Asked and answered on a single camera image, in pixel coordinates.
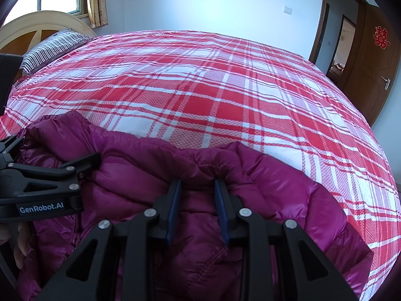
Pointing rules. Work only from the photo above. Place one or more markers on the narrow yellow curtain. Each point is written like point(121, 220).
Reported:
point(97, 3)

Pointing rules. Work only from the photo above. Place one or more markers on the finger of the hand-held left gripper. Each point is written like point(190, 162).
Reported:
point(72, 167)
point(11, 150)

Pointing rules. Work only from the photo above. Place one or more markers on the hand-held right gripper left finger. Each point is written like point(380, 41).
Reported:
point(174, 207)

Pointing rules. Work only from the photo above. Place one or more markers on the purple puffer jacket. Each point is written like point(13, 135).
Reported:
point(275, 200)

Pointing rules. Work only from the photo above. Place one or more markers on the beige and brown headboard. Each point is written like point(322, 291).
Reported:
point(37, 28)

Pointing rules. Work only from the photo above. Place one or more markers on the striped pillow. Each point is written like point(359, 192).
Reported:
point(53, 51)

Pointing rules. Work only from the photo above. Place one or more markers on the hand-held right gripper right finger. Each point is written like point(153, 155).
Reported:
point(221, 210)

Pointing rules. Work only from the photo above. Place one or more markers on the white wall switch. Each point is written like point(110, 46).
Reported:
point(288, 9)

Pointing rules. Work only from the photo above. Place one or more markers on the brown wooden door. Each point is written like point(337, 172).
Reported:
point(369, 78)

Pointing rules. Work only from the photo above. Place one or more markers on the person's left hand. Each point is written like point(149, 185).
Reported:
point(22, 241)

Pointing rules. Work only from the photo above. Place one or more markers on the red paper door decoration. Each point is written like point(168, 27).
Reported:
point(381, 37)

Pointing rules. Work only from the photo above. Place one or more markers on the bed with red plaid sheet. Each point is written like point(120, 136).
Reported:
point(200, 91)

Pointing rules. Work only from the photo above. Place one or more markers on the brown door frame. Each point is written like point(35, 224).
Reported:
point(319, 31)

